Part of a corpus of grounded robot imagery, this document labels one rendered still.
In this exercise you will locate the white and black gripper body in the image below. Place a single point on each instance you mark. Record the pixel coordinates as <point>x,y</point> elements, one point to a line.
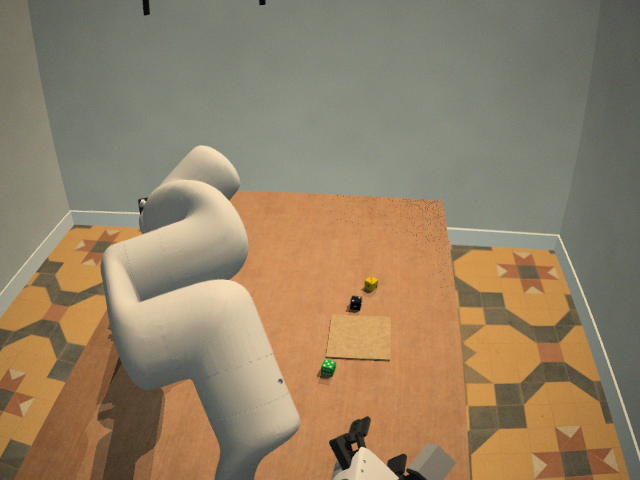
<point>365,465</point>

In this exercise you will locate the green die with white pips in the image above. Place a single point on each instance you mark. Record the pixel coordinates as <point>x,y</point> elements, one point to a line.
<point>328,367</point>

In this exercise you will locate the black die with white pips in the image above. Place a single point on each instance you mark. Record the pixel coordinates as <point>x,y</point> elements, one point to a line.
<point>355,303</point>

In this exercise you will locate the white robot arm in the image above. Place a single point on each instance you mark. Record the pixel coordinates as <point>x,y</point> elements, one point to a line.
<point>209,332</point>

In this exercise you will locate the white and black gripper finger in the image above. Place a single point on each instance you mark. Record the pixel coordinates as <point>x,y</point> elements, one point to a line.
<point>341,445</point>
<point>397,465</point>

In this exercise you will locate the yellow die with black pips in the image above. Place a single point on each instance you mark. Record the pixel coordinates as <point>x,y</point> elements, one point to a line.
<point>371,283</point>

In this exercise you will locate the beige flat mat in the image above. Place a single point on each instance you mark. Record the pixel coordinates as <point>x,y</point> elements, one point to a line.
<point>359,337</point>

